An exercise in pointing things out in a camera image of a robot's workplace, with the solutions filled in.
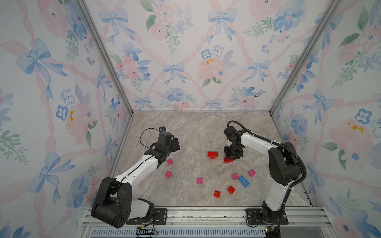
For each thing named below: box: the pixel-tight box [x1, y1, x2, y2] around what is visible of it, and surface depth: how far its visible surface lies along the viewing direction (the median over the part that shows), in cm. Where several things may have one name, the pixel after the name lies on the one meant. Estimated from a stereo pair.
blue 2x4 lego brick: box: [238, 175, 251, 188], surface depth 85 cm
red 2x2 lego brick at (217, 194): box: [213, 189, 221, 199], surface depth 82 cm
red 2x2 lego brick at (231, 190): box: [227, 185, 236, 195], surface depth 83 cm
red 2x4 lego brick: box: [207, 151, 219, 160], surface depth 95 cm
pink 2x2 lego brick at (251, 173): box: [248, 169, 257, 178], surface depth 90 cm
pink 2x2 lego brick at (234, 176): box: [231, 173, 240, 181], surface depth 87 cm
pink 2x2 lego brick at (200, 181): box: [196, 178, 204, 185], surface depth 86 cm
